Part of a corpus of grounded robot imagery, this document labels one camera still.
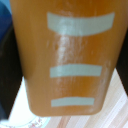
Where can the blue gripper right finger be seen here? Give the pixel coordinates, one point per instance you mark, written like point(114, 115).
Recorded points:
point(123, 56)

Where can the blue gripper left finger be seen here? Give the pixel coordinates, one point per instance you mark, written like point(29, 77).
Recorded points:
point(8, 73)

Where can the orange bread loaf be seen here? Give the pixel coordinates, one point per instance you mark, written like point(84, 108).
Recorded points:
point(70, 56)

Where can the white floral rim plate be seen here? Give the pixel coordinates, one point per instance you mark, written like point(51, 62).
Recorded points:
point(28, 118)

